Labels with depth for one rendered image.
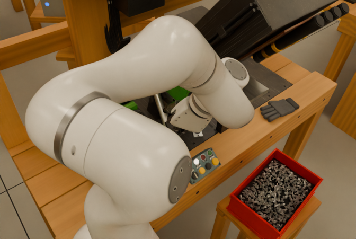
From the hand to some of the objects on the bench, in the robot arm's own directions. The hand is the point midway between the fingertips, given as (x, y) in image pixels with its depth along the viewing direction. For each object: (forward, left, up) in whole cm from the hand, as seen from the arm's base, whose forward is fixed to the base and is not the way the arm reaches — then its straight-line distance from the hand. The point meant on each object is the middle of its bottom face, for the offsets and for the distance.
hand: (176, 132), depth 98 cm
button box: (+4, -13, -36) cm, 38 cm away
